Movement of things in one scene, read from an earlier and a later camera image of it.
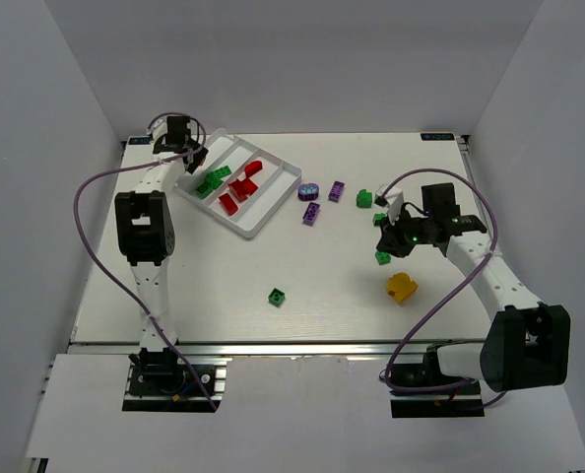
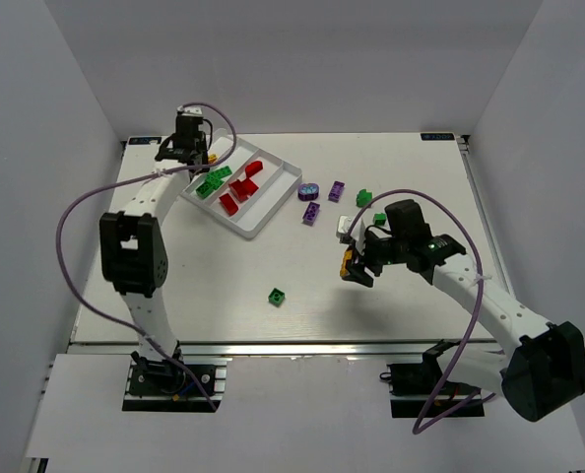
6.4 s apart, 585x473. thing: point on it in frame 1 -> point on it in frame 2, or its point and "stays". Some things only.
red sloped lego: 252,168 stays
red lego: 228,204 stays
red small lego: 240,189 stays
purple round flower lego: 307,191 stays
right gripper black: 397,236 -> 369,255
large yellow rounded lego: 401,287 -> 348,255
